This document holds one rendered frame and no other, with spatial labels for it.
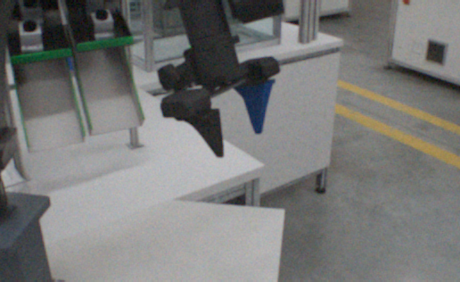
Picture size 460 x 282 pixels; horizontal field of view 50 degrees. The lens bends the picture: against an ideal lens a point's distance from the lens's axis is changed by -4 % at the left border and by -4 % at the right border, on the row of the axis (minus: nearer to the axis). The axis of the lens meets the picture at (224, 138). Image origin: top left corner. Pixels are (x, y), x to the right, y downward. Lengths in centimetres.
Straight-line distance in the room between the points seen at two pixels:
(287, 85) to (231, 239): 139
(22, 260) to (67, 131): 45
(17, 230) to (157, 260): 33
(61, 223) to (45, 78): 35
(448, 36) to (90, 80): 375
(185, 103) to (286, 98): 180
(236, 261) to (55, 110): 55
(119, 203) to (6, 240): 46
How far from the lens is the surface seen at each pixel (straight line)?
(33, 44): 115
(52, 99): 126
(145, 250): 106
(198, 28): 66
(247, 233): 110
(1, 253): 80
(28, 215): 85
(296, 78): 240
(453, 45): 466
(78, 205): 123
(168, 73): 69
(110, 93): 129
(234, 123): 223
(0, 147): 77
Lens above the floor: 151
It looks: 26 degrees down
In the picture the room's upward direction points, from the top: straight up
